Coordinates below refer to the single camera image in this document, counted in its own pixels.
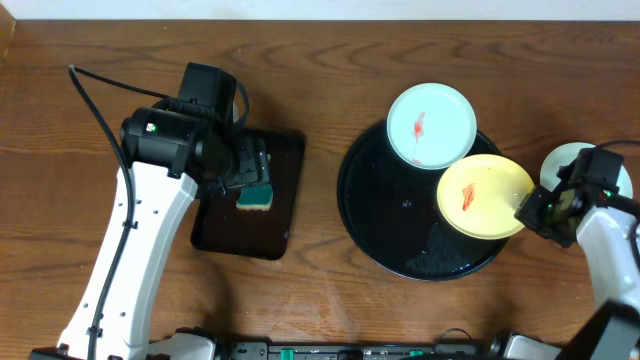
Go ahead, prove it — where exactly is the green yellow sponge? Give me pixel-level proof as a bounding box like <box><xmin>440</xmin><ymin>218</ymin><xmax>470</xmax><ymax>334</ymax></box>
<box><xmin>236</xmin><ymin>184</ymin><xmax>274</xmax><ymax>211</ymax></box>

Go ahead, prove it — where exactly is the light blue plate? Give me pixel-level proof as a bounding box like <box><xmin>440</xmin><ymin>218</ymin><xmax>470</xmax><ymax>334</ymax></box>
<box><xmin>540</xmin><ymin>142</ymin><xmax>633</xmax><ymax>198</ymax></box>
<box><xmin>386</xmin><ymin>83</ymin><xmax>477</xmax><ymax>170</ymax></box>

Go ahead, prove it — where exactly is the yellow plate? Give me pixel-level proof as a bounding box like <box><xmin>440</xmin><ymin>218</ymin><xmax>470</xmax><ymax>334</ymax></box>
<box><xmin>436</xmin><ymin>154</ymin><xmax>534</xmax><ymax>240</ymax></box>

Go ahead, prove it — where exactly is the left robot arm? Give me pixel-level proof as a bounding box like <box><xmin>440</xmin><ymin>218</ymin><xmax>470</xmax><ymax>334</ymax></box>
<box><xmin>30</xmin><ymin>105</ymin><xmax>269</xmax><ymax>359</ymax></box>

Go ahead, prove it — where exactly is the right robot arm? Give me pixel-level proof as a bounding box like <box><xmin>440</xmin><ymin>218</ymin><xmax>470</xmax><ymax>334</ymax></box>
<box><xmin>515</xmin><ymin>183</ymin><xmax>639</xmax><ymax>359</ymax></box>

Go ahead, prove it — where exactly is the black rectangular tray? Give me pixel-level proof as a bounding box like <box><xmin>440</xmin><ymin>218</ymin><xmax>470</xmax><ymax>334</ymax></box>
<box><xmin>191</xmin><ymin>129</ymin><xmax>305</xmax><ymax>260</ymax></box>

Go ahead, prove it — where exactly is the black round tray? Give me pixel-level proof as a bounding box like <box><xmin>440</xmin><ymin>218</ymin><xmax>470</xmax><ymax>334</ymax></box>
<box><xmin>337</xmin><ymin>121</ymin><xmax>508</xmax><ymax>281</ymax></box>

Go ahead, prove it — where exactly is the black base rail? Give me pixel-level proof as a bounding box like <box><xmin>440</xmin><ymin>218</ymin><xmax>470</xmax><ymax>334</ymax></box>
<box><xmin>214</xmin><ymin>340</ymin><xmax>504</xmax><ymax>360</ymax></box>

